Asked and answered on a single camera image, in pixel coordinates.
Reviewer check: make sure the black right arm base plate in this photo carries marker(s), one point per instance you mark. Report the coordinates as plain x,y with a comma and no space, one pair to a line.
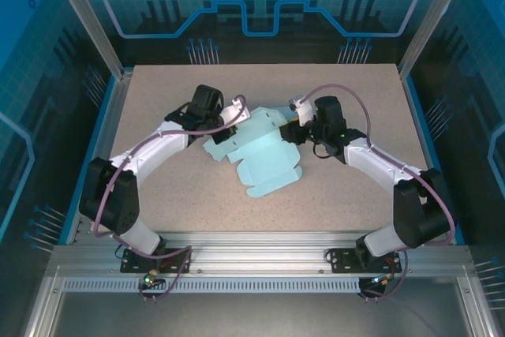
343,264

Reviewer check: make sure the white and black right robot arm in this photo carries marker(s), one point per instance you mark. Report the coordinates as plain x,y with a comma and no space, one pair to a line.
375,167

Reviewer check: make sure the aluminium frame bar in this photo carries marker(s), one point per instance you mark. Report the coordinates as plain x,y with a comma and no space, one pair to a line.
475,309
43,309

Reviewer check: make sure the blue-edged table side rail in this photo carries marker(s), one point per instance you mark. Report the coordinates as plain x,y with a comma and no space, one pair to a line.
112,116
419,116

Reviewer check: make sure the green-lit power connector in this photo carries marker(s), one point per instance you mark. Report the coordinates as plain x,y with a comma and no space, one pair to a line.
150,278
380,281

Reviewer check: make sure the aluminium corner post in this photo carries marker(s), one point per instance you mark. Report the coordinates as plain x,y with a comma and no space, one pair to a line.
433,17
87,17

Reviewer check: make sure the long aluminium frame rail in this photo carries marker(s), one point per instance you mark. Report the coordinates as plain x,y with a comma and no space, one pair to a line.
256,254

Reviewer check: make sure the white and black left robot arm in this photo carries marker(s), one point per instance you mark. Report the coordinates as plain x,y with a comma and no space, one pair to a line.
158,147

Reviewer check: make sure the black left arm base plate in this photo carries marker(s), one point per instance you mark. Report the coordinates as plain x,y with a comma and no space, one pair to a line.
136,268

